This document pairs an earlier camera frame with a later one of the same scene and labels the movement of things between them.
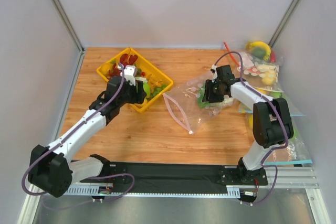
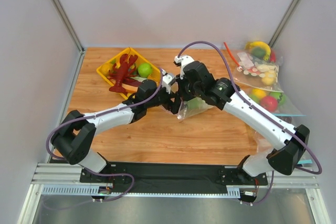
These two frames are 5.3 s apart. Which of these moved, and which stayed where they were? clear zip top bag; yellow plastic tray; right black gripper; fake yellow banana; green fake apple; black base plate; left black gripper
Moved: left black gripper; green fake apple; right black gripper; clear zip top bag
Stayed: yellow plastic tray; black base plate; fake yellow banana
